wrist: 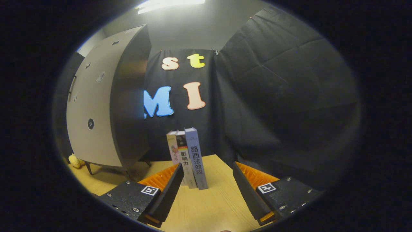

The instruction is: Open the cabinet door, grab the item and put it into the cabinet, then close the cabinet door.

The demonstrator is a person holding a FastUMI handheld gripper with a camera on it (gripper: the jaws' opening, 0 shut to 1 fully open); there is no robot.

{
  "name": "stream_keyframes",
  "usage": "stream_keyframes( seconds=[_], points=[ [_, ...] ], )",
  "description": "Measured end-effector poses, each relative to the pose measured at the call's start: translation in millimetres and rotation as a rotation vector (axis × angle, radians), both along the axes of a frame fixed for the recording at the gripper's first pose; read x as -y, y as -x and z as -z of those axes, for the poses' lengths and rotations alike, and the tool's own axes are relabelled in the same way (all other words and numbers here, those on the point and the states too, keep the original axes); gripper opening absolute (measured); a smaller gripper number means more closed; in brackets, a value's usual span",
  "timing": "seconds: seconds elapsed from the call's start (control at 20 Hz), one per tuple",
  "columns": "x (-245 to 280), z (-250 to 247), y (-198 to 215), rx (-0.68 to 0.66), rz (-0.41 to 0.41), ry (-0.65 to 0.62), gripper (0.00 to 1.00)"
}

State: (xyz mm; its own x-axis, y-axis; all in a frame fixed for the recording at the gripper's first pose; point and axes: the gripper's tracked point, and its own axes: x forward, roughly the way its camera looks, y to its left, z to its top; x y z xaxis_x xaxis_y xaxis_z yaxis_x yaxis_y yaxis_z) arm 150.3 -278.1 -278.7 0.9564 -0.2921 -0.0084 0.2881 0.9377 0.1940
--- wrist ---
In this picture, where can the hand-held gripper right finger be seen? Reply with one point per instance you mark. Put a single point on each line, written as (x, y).
(246, 193)

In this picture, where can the dark grey cabinet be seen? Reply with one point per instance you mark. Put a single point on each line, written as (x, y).
(130, 112)

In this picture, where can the yellow plush toy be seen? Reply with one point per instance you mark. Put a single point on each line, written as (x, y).
(75, 161)

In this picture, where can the long ceiling light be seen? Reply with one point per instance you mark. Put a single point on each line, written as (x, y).
(170, 4)

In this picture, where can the grey blue spine book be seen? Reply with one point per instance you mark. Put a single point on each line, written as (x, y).
(196, 158)

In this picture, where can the black backdrop cloth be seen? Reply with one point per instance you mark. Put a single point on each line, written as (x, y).
(273, 96)

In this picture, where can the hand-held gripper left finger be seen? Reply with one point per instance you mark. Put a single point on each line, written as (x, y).
(167, 196)

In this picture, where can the black yellow spine book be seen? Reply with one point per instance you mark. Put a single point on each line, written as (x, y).
(185, 161)

